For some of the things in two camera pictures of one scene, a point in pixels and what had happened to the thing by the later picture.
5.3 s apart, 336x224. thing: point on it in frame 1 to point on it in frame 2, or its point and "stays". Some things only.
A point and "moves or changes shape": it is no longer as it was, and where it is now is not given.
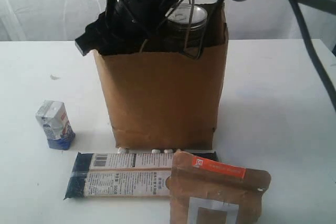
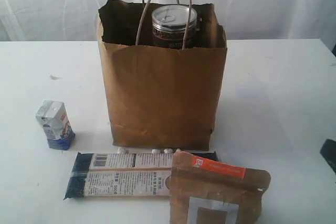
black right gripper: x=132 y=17 to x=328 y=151
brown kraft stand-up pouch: x=202 y=191 stays
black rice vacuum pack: x=103 y=174 stays
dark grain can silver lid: x=186 y=27 moves or changes shape
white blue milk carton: x=53 y=116 stays
